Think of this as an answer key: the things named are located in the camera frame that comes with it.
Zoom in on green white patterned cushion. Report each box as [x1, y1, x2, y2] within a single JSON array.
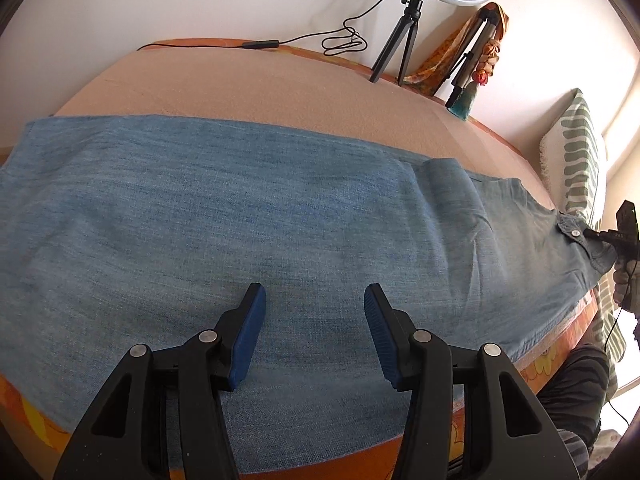
[[539, 88, 626, 400]]

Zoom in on orange floral scarf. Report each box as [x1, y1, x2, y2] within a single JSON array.
[[400, 2, 509, 120]]

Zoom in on orange floral bed sheet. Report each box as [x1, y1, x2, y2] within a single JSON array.
[[1, 39, 597, 479]]

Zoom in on black small tripod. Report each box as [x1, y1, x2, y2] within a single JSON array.
[[369, 0, 425, 87]]

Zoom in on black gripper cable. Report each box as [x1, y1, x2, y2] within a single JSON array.
[[601, 253, 640, 428]]

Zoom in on folded silver tripod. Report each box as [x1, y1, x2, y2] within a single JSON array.
[[436, 3, 502, 110]]

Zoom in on black ring light cable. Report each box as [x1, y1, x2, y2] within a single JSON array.
[[136, 0, 417, 59]]

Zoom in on right hand grey glove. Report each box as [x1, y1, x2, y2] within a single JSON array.
[[613, 259, 639, 315]]

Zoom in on blue denim pants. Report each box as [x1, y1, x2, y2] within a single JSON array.
[[1, 116, 616, 474]]

